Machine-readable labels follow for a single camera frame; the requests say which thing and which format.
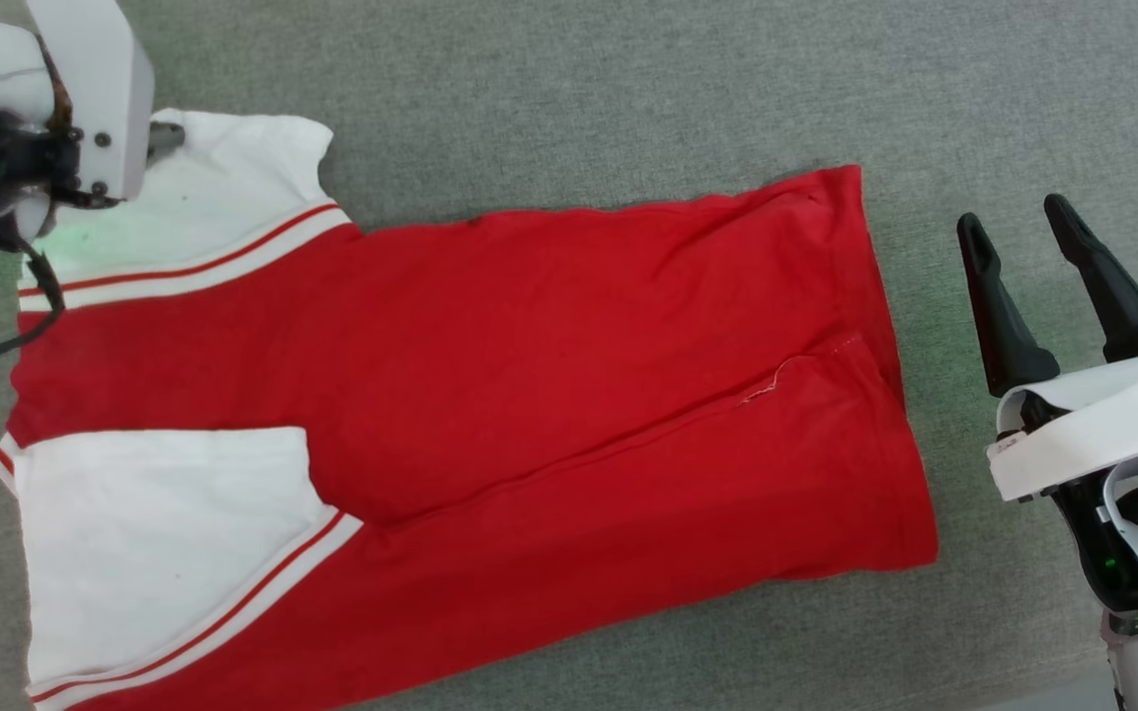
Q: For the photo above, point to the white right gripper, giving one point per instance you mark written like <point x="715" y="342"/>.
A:
<point x="1112" y="415"/>

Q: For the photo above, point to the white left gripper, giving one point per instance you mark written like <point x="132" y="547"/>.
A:
<point x="105" y="89"/>

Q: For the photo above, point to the red white basketball jersey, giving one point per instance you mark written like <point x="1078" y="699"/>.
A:
<point x="529" y="375"/>

